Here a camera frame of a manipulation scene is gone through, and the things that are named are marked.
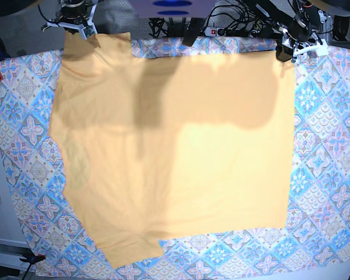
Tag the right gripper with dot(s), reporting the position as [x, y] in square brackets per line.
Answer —
[82, 16]

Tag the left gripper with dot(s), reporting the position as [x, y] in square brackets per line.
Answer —
[295, 36]

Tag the yellow T-shirt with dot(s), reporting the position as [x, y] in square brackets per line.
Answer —
[163, 148]

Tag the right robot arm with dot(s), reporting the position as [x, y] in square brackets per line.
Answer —
[69, 3]

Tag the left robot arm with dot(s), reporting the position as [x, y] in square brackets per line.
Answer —
[272, 18]

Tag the white power strip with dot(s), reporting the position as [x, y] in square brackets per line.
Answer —
[217, 32]

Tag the black table clamp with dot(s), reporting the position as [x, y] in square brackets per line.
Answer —
[193, 30]

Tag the patterned blue tile tablecloth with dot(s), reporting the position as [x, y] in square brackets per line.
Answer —
[317, 231]

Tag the orange black clamp bottom left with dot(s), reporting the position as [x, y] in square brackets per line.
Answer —
[32, 259]

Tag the purple camera mount housing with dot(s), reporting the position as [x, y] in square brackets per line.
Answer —
[172, 8]

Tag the white rail box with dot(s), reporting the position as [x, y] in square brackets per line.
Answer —
[11, 252]

